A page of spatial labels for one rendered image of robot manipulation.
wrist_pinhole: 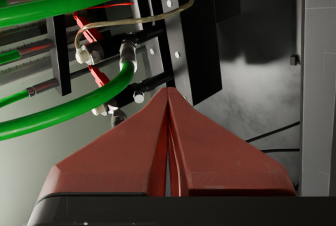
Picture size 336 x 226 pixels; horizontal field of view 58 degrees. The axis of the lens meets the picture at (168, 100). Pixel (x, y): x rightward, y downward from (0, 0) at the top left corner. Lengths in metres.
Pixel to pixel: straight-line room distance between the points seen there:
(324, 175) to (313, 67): 0.15
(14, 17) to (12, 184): 0.56
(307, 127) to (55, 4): 0.34
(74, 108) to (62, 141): 0.52
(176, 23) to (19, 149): 0.45
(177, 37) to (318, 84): 0.21
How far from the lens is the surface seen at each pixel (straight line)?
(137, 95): 0.45
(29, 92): 0.62
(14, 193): 0.78
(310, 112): 0.43
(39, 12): 0.24
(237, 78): 0.63
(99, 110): 0.45
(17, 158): 0.74
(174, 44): 0.49
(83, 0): 0.26
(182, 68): 0.50
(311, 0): 0.39
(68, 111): 0.25
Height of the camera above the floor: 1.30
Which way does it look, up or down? 35 degrees down
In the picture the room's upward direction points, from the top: 118 degrees counter-clockwise
